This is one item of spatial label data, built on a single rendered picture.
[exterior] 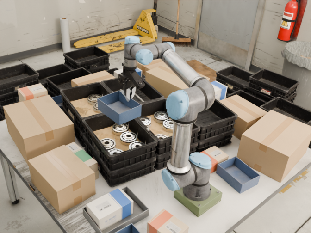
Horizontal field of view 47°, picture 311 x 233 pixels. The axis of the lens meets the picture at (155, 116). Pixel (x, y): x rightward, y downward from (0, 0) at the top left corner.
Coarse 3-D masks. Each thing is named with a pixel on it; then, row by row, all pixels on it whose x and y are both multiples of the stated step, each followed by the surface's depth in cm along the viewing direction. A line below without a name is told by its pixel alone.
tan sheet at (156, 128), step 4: (148, 116) 236; (152, 116) 236; (152, 120) 232; (152, 124) 228; (156, 124) 229; (160, 124) 229; (152, 128) 225; (156, 128) 225; (160, 128) 225; (156, 132) 221; (160, 132) 222; (164, 132) 222; (168, 132) 222
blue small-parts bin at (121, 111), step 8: (104, 96) 195; (112, 96) 200; (120, 96) 202; (104, 104) 189; (112, 104) 201; (120, 104) 201; (128, 104) 199; (136, 104) 193; (104, 112) 192; (112, 112) 185; (120, 112) 194; (128, 112) 185; (136, 112) 189; (120, 120) 184; (128, 120) 188
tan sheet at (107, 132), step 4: (108, 128) 222; (96, 132) 218; (100, 132) 218; (104, 132) 218; (108, 132) 218; (100, 136) 214; (104, 136) 215; (108, 136) 215; (112, 136) 215; (116, 136) 215; (116, 140) 212; (116, 144) 209; (120, 144) 209; (116, 148) 206; (120, 148) 206; (124, 148) 206; (128, 148) 206
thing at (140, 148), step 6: (102, 114) 217; (84, 120) 210; (84, 126) 209; (90, 132) 201; (96, 138) 196; (102, 144) 192; (150, 144) 194; (156, 144) 197; (102, 150) 191; (132, 150) 189; (138, 150) 192; (108, 156) 185; (114, 156) 184; (120, 156) 187
